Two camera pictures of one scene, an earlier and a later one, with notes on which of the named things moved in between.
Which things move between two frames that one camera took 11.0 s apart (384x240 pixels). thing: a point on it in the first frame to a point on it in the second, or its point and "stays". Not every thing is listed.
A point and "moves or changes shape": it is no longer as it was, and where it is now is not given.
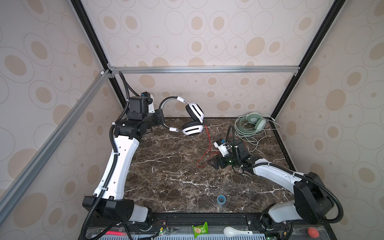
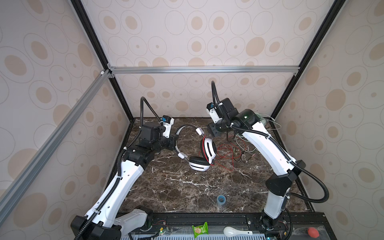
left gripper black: (160, 114) to (172, 138)
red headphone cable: (201, 162) moves or changes shape
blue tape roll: (221, 199) stays
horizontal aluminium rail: (205, 69) stays
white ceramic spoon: (230, 232) stays
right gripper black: (215, 159) to (211, 127)
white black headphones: (192, 128) to (209, 149)
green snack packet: (201, 229) stays
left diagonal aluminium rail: (17, 187) stays
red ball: (313, 232) stays
